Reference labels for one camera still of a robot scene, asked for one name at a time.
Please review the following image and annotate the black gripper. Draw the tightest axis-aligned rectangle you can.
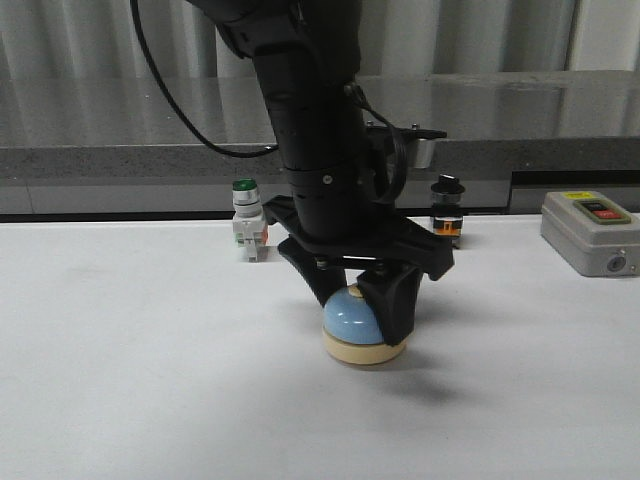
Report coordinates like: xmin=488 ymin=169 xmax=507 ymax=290
xmin=265 ymin=147 xmax=454 ymax=346

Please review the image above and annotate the blue and cream desk bell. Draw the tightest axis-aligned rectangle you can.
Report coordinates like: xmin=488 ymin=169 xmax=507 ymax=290
xmin=323 ymin=284 xmax=406 ymax=366

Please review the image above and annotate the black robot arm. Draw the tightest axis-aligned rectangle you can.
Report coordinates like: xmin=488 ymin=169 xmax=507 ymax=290
xmin=199 ymin=1 xmax=453 ymax=346

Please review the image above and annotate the grey curtain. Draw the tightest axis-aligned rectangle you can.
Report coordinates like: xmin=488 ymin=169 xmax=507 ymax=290
xmin=1 ymin=1 xmax=639 ymax=80

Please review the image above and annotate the black rotary selector switch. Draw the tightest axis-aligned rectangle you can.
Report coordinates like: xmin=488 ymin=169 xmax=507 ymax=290
xmin=431 ymin=174 xmax=465 ymax=249

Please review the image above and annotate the green pushbutton switch white body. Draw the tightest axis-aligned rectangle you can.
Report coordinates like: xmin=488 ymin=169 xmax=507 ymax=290
xmin=232 ymin=178 xmax=268 ymax=262

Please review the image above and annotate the wrist camera with silver housing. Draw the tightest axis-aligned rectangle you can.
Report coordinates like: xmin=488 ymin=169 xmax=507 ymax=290
xmin=366 ymin=121 xmax=447 ymax=169

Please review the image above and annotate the grey power switch box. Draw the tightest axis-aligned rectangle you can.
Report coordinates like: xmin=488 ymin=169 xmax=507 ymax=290
xmin=541 ymin=191 xmax=639 ymax=277

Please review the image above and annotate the black cable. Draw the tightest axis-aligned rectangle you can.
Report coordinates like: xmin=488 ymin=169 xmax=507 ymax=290
xmin=129 ymin=0 xmax=281 ymax=159

